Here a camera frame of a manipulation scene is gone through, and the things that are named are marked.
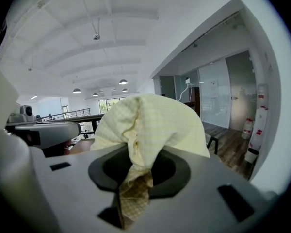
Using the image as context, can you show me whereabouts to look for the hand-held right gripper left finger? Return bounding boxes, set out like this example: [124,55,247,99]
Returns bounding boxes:
[29,142,131,233]

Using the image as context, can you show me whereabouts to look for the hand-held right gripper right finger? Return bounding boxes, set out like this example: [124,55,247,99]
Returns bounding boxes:
[133,144,278,233]

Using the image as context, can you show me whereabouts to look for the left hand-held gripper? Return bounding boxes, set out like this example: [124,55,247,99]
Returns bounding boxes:
[5,114,82,147]

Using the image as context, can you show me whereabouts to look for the cream clothes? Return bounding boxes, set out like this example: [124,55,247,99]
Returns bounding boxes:
[89,93,211,229]

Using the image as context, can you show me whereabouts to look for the black metal railing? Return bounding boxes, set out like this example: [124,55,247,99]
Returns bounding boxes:
[36,107,92,122]

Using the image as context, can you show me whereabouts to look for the window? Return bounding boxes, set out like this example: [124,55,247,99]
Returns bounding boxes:
[98,97,127,114]

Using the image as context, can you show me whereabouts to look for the black metal stool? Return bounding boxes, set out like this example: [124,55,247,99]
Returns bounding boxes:
[205,134,220,155]

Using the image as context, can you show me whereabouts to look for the white waste bin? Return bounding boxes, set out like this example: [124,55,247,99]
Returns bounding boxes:
[244,147,259,164]

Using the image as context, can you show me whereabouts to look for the silver hanging ceiling fixture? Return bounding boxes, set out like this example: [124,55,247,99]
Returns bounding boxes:
[92,18,101,41]

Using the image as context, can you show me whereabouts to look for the white paper sheet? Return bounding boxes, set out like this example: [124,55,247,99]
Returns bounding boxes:
[210,79,220,98]

